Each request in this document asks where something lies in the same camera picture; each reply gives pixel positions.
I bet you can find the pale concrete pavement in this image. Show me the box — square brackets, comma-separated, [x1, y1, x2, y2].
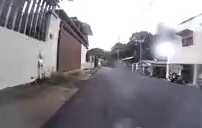
[0, 67, 102, 128]

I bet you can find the low shelter with pale roof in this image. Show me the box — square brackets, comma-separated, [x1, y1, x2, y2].
[120, 55, 169, 80]

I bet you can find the white two-storey building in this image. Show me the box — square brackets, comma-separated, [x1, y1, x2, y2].
[165, 7, 202, 88]

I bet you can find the dark vehicle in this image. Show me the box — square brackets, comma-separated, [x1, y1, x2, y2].
[168, 71, 184, 84]

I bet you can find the group of trees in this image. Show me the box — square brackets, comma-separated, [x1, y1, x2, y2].
[85, 30, 158, 68]

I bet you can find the pole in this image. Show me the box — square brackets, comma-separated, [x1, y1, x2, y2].
[137, 39, 143, 65]

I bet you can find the pale fixture on wall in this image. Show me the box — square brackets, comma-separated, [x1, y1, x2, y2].
[37, 51, 46, 81]

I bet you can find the dark grey asphalt road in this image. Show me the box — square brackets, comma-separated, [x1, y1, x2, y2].
[41, 65, 202, 128]

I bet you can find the white wall with dark railing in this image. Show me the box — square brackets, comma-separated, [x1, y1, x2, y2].
[0, 0, 62, 93]

